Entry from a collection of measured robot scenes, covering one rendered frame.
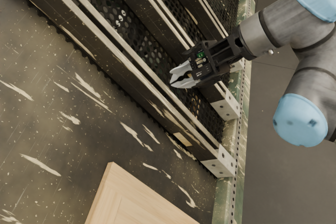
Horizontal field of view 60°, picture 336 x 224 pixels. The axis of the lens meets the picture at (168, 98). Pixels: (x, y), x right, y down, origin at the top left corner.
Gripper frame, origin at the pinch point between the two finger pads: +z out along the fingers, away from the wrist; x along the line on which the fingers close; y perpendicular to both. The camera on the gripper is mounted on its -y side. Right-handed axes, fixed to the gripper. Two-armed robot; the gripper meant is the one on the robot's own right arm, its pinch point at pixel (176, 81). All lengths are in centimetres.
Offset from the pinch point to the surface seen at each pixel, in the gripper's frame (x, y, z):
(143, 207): 24.6, 8.0, 18.8
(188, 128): 12.2, -14.0, 12.5
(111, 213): 21.3, 17.7, 18.0
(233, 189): 39, -33, 19
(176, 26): -19.6, -25.5, 8.3
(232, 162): 30.4, -35.5, 15.9
